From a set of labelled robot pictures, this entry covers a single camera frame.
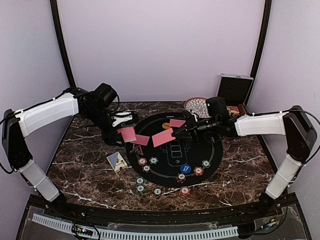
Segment round black poker mat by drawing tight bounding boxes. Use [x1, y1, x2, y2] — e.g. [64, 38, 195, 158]
[125, 112, 224, 189]

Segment red-backed playing card deck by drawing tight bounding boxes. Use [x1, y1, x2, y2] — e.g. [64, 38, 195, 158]
[117, 127, 137, 143]

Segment right black frame post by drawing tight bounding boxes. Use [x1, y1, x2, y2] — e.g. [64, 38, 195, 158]
[250, 0, 272, 79]

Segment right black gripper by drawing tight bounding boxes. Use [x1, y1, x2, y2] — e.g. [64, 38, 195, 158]
[172, 114, 220, 144]

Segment black frame post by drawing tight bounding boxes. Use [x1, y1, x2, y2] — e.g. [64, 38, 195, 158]
[49, 0, 76, 87]
[250, 0, 272, 79]

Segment yellow playing card box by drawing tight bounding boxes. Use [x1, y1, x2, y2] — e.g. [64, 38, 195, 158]
[106, 151, 128, 173]

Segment red poker chip stack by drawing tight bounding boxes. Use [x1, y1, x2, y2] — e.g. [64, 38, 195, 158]
[179, 186, 191, 198]

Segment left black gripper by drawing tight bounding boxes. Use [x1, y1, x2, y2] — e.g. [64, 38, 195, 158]
[84, 106, 126, 147]

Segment white slotted cable duct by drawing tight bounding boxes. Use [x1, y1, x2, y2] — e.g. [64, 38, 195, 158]
[31, 213, 239, 240]

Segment single red-backed playing card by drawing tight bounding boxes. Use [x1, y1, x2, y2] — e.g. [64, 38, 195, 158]
[130, 134, 150, 146]

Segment green poker chip stack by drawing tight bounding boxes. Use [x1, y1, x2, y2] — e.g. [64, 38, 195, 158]
[136, 184, 146, 195]

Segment blue small blind button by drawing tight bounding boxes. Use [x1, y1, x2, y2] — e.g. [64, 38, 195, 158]
[180, 164, 192, 175]

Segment aluminium poker chip case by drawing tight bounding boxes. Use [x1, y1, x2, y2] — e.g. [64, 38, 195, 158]
[217, 73, 254, 116]

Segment orange big blind button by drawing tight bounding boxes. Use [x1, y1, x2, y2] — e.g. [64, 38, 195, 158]
[162, 122, 171, 130]

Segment left black frame post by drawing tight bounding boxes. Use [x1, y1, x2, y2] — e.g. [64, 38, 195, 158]
[49, 0, 76, 87]

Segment patterned ceramic plate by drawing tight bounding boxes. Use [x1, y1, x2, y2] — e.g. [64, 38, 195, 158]
[184, 97, 210, 119]

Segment red triangular all-in marker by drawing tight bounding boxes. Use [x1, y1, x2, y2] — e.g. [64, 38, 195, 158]
[129, 145, 144, 156]

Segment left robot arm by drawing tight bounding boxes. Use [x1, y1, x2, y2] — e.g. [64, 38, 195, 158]
[1, 83, 139, 218]

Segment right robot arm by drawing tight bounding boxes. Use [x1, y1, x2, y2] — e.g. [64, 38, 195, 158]
[172, 97, 317, 217]

